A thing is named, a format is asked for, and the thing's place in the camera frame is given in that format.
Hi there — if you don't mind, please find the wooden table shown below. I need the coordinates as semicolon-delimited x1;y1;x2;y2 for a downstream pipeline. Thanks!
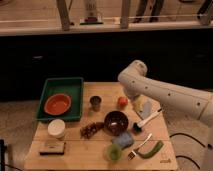
24;82;178;171

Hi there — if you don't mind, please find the bunch of dark grapes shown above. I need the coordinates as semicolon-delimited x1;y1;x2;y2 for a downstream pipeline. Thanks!
80;122;104;139

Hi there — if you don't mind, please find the grey spatula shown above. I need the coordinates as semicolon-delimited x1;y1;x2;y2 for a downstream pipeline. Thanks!
136;101;152;119

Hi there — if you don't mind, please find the green cucumber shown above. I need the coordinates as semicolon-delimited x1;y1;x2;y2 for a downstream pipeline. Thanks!
138;140;164;159

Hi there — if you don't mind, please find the yellow banana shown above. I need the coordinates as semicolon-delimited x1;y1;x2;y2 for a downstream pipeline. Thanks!
133;97;143;112

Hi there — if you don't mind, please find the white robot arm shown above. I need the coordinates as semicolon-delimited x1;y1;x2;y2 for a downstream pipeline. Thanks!
118;60;213;171

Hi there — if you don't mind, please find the blue cloth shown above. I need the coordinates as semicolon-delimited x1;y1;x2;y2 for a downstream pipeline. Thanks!
112;132;134;149

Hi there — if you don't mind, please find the green plastic cup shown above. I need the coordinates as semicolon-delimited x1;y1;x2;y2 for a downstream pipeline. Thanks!
105;144;122;161

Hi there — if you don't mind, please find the silver fork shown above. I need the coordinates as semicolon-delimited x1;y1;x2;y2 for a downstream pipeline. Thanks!
128;133;152;160

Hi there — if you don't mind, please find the black cable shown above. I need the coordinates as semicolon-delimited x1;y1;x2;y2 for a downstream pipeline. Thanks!
169;132;209;169

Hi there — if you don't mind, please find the black tan sponge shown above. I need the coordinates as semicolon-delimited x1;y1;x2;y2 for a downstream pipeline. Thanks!
39;141;65;155

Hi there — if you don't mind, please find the white paper cup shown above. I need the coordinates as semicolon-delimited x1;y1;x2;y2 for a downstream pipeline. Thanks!
48;119;65;138

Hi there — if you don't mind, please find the green plastic tray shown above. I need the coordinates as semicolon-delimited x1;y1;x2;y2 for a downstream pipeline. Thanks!
37;77;84;122

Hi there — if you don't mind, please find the dark purple bowl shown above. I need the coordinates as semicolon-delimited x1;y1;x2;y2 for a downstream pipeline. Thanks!
104;111;129;136

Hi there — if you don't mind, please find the red apple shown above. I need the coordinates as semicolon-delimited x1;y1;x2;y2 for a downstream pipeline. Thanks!
117;96;128;108

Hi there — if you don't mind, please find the orange bowl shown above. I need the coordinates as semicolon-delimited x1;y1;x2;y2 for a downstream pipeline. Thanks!
44;93;71;116

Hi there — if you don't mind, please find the metal cup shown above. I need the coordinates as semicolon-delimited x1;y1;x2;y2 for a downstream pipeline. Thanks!
90;96;102;112

